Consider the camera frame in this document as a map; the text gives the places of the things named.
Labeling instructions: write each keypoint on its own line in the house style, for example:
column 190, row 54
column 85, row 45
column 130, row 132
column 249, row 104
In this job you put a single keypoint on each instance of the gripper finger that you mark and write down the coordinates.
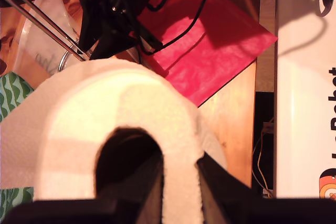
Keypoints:
column 115, row 40
column 218, row 195
column 92, row 11
column 147, row 195

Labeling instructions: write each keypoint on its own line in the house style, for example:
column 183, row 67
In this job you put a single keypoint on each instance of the white paper towel roll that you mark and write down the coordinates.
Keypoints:
column 92, row 108

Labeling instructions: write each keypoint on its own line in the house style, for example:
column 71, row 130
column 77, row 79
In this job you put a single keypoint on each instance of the clear plastic printed bag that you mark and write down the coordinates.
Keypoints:
column 44, row 43

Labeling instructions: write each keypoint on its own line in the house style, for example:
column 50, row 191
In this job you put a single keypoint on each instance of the pink plastic mailer bag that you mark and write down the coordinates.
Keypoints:
column 215, row 72

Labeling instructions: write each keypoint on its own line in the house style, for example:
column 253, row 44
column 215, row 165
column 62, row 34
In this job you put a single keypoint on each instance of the green wave-patterned pouch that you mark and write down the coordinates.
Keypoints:
column 15, row 90

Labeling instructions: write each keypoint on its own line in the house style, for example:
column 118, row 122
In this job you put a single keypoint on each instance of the white printed banner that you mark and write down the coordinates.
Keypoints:
column 302, row 103

